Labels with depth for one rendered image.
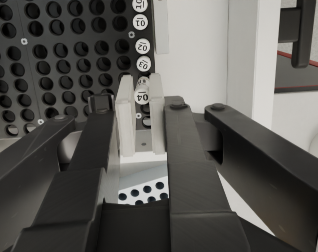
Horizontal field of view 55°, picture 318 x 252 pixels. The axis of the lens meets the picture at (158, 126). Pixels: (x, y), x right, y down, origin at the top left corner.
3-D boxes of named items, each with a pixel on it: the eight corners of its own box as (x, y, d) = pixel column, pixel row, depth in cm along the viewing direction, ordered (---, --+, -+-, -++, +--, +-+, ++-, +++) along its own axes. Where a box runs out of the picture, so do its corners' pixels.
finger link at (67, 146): (118, 160, 14) (51, 165, 14) (123, 123, 18) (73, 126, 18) (114, 129, 13) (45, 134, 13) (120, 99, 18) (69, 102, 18)
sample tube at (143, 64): (142, 48, 30) (140, 54, 25) (153, 54, 30) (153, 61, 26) (136, 60, 30) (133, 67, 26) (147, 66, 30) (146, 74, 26)
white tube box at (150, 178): (189, 156, 46) (192, 168, 42) (203, 200, 49) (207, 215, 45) (112, 179, 47) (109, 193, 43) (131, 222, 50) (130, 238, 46)
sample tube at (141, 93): (136, 75, 25) (132, 88, 21) (151, 74, 25) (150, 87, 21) (137, 90, 26) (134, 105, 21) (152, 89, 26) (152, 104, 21)
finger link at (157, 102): (149, 99, 15) (164, 98, 15) (149, 73, 21) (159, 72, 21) (153, 156, 16) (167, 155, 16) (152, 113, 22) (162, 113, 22)
